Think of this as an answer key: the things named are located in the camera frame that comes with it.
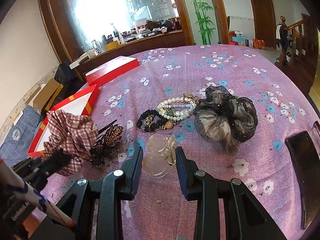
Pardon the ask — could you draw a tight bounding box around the red jewelry tray box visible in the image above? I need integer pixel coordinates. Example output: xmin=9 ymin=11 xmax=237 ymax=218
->
xmin=27 ymin=85 xmax=99 ymax=158

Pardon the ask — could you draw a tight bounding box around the blue plaid pillow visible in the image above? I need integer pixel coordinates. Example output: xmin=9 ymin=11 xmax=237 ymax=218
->
xmin=1 ymin=106 xmax=40 ymax=167

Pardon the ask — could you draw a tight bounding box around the yellow box on shelf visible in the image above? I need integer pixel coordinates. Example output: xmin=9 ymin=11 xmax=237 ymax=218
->
xmin=105 ymin=40 xmax=119 ymax=51

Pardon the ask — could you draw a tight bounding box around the red box lid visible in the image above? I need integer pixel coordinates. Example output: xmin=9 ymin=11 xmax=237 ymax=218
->
xmin=85 ymin=56 xmax=139 ymax=87

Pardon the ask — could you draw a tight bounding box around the wooden stair railing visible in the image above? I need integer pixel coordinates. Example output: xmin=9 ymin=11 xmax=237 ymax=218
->
xmin=274 ymin=14 xmax=312 ymax=68

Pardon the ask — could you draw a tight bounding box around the wooden headboard shelf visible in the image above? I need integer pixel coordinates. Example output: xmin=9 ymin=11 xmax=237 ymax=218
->
xmin=73 ymin=30 xmax=194 ymax=82

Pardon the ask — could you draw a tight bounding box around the purple floral bedspread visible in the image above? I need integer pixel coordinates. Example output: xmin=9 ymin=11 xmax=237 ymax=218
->
xmin=42 ymin=45 xmax=318 ymax=239

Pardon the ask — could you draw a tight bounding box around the clear plastic hair claw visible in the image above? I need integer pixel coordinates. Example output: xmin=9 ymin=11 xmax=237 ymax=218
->
xmin=142 ymin=134 xmax=176 ymax=179

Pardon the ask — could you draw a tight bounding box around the grey sheer scrunchie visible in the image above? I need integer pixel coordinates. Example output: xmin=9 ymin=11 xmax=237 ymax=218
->
xmin=193 ymin=86 xmax=258 ymax=156

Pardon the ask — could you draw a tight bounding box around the cardboard box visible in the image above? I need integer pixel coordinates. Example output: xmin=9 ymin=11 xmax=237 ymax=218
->
xmin=33 ymin=79 xmax=63 ymax=114

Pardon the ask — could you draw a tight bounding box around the red plaid scrunchie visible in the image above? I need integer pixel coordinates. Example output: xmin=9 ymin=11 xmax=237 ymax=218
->
xmin=42 ymin=110 xmax=98 ymax=177

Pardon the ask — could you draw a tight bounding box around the black scrunchie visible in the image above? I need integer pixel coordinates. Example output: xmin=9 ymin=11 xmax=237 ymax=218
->
xmin=137 ymin=109 xmax=167 ymax=133

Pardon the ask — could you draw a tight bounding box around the brown wooden door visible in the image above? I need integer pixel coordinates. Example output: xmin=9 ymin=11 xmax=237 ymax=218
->
xmin=251 ymin=0 xmax=276 ymax=49

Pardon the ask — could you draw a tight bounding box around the white pearl bracelet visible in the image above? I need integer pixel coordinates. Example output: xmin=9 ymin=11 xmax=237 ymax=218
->
xmin=157 ymin=96 xmax=198 ymax=121

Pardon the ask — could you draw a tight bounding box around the black smartphone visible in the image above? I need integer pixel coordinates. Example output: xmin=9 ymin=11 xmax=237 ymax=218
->
xmin=285 ymin=131 xmax=319 ymax=230

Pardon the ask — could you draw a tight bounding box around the leopard print scrunchie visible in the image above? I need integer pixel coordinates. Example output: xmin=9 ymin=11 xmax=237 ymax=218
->
xmin=137 ymin=115 xmax=180 ymax=133

